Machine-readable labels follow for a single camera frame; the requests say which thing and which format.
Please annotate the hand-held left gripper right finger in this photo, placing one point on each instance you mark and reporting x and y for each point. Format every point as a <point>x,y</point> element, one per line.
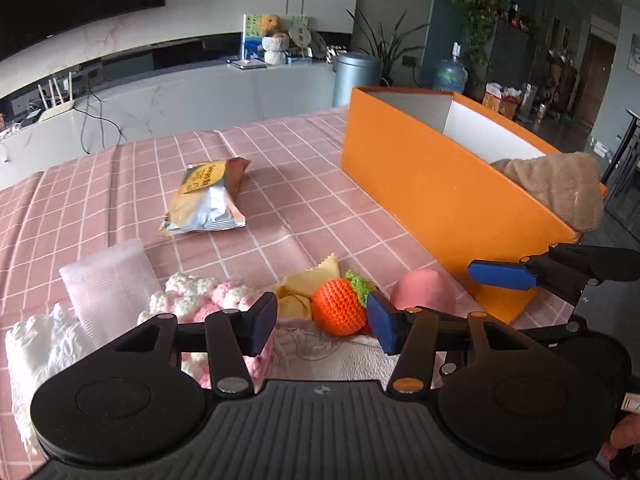
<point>381,324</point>

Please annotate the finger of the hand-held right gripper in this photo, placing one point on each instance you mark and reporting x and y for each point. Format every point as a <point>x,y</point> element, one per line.
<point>555,334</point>
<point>500,275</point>

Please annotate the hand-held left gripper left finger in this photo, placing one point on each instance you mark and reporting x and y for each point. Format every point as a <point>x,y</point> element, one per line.
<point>261,324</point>

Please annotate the orange crochet fruit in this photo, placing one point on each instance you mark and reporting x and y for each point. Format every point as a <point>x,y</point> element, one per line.
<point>337,305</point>

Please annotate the beige plush toy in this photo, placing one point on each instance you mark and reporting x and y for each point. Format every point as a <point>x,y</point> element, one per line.
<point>560,185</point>

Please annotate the orange cardboard box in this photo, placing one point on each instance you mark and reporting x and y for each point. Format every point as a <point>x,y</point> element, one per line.
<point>425,170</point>

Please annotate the pink soft ball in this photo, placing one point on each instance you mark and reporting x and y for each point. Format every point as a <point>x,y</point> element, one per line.
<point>425,287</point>

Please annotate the person's right hand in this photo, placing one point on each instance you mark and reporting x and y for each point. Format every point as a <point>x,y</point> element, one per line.
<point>627,432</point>

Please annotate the yellow cloth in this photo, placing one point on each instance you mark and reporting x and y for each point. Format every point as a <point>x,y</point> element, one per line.
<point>300,285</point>

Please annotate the white towel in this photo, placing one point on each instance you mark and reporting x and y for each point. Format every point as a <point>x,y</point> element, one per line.
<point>325,355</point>

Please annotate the pink white fluffy plush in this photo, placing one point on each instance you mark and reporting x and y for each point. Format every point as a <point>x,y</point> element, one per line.
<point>200,295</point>

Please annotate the silver yellow snack packet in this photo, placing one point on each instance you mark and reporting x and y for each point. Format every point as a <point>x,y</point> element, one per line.
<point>205,200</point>

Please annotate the black side table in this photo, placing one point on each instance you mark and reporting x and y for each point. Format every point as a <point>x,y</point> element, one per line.
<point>625,160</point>

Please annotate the pink checked tablecloth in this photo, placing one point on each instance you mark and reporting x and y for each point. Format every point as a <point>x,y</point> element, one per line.
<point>300,170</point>

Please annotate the pink foam net sleeve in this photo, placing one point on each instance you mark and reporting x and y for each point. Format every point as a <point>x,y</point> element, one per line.
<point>105,280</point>

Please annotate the orange white bag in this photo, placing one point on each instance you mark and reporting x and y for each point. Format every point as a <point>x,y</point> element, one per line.
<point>492,97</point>

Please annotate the blue water jug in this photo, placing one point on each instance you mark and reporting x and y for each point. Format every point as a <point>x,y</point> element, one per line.
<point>450,75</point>

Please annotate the white fluffy cloth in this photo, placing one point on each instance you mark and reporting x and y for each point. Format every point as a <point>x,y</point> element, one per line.
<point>40,345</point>

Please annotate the white marble console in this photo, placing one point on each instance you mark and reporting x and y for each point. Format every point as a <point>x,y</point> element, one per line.
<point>200,95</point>

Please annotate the silver trash bin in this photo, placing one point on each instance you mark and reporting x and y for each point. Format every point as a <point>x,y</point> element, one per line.
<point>356,80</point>

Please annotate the long leaf potted plant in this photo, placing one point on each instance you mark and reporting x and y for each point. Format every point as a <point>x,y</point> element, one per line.
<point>387,45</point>

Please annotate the tall green plant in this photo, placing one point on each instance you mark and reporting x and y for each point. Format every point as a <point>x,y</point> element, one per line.
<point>480,15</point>

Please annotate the flat grey tablet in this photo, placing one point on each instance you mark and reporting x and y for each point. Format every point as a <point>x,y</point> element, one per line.
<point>247,63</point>

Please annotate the white plush figure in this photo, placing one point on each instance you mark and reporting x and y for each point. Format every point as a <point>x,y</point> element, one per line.
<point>275,50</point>

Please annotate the colourful picture board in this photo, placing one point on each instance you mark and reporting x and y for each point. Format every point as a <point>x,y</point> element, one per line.
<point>250,40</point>

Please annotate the silver round ornament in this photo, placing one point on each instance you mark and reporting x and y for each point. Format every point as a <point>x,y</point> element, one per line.
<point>301,39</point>

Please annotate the white router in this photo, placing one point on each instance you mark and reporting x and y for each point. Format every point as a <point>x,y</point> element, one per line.
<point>55,110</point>

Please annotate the yellow plush toy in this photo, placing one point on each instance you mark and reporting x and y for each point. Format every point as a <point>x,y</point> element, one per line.
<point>269,24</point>

